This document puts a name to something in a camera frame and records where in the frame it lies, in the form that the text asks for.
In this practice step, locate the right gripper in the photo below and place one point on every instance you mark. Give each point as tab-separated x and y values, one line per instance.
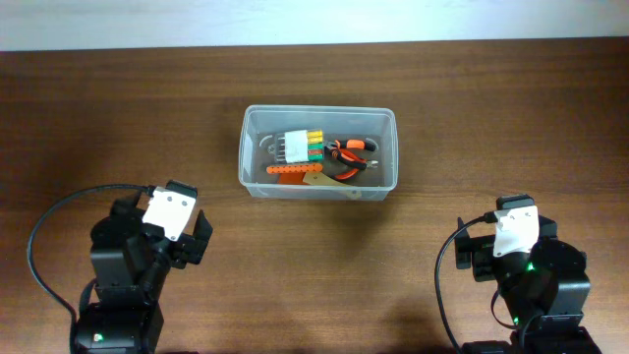
480	251

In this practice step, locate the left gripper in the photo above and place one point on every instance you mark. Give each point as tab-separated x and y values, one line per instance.
185	245

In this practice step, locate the orange perforated bar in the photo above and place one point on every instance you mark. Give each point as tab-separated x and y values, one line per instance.
294	168

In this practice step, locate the clear plastic container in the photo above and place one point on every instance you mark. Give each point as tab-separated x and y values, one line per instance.
262	122

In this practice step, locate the orange scraper wooden handle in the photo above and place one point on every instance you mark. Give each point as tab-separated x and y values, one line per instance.
318	179

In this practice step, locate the clear pack of coloured bits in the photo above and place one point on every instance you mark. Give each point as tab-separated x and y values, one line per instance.
299	146

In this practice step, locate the orange black needle-nose pliers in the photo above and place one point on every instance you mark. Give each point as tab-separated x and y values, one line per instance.
353	144

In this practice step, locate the small red cutting pliers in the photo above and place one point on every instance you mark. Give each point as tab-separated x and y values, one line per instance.
353	163

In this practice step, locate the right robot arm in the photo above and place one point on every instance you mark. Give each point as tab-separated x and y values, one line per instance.
541	279

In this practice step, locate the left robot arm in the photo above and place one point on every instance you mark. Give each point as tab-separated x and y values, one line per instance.
132	252

